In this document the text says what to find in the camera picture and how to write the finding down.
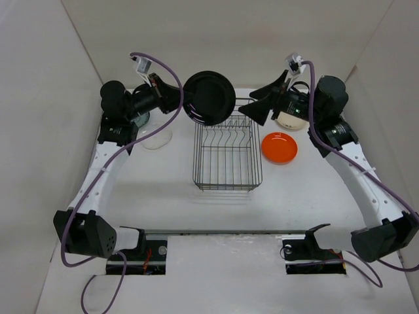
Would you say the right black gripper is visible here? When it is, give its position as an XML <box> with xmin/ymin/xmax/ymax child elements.
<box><xmin>238</xmin><ymin>69</ymin><xmax>323</xmax><ymax>126</ymax></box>

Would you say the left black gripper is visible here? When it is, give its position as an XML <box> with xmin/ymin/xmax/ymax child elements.
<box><xmin>124</xmin><ymin>73</ymin><xmax>193</xmax><ymax>122</ymax></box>

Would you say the black plate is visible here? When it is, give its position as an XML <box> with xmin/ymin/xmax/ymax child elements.
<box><xmin>183</xmin><ymin>71</ymin><xmax>236</xmax><ymax>126</ymax></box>

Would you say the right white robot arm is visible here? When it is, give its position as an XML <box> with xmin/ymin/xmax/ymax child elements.
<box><xmin>239</xmin><ymin>71</ymin><xmax>418</xmax><ymax>262</ymax></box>

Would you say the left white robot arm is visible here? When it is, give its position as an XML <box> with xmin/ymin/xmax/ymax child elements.
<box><xmin>53</xmin><ymin>73</ymin><xmax>185</xmax><ymax>267</ymax></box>

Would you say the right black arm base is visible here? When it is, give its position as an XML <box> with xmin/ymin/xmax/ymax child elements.
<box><xmin>280</xmin><ymin>224</ymin><xmax>346</xmax><ymax>275</ymax></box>

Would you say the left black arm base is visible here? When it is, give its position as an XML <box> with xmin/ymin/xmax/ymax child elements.
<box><xmin>118</xmin><ymin>230</ymin><xmax>168</xmax><ymax>275</ymax></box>

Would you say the cream plate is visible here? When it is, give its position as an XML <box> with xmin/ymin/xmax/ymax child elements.
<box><xmin>276</xmin><ymin>112</ymin><xmax>308</xmax><ymax>131</ymax></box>

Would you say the blue patterned plate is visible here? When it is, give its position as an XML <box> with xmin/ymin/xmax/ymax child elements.
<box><xmin>132</xmin><ymin>112</ymin><xmax>151</xmax><ymax>129</ymax></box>

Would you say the clear glass plate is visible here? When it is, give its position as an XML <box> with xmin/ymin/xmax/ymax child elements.
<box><xmin>138</xmin><ymin>124</ymin><xmax>173</xmax><ymax>150</ymax></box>

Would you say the orange plate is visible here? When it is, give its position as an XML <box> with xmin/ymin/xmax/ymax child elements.
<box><xmin>261</xmin><ymin>132</ymin><xmax>299</xmax><ymax>164</ymax></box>

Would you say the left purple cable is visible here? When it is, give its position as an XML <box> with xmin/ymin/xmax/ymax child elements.
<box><xmin>61</xmin><ymin>51</ymin><xmax>184</xmax><ymax>314</ymax></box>

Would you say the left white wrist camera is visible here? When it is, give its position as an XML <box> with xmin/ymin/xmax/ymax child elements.
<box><xmin>130</xmin><ymin>56</ymin><xmax>153</xmax><ymax>86</ymax></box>

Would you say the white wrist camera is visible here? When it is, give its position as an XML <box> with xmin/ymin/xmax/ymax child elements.
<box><xmin>130</xmin><ymin>56</ymin><xmax>153</xmax><ymax>86</ymax></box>
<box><xmin>285</xmin><ymin>52</ymin><xmax>306</xmax><ymax>79</ymax></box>

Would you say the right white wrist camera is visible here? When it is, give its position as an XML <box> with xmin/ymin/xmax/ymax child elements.
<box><xmin>285</xmin><ymin>52</ymin><xmax>306</xmax><ymax>79</ymax></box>

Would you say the grey wire dish rack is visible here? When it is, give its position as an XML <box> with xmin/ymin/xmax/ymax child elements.
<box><xmin>192</xmin><ymin>97</ymin><xmax>263</xmax><ymax>192</ymax></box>

